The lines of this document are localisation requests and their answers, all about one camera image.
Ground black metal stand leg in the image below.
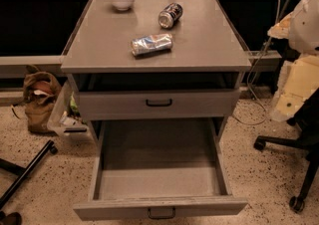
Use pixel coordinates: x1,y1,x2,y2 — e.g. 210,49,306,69
0,140,58,225

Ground clear plastic bin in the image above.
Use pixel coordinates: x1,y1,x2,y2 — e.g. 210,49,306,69
47,82,93,141

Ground open grey middle drawer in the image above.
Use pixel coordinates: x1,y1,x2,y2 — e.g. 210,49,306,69
74,118,247,220

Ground dark blue soda can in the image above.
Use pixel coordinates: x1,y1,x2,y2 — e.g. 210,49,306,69
159,3,183,29

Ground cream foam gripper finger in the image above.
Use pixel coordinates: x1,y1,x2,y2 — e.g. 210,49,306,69
268,13,319,121

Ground silver blue redbull can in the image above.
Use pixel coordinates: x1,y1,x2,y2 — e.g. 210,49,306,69
131,34,173,56

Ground black office chair base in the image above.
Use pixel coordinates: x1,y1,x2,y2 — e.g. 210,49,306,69
253,88,319,214

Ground grey drawer cabinet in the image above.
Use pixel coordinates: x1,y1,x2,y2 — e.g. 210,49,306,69
62,0,250,135

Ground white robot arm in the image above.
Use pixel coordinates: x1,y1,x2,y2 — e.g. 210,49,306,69
268,0,319,121

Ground closed grey top drawer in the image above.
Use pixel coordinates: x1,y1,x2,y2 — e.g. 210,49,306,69
77,90,239,120

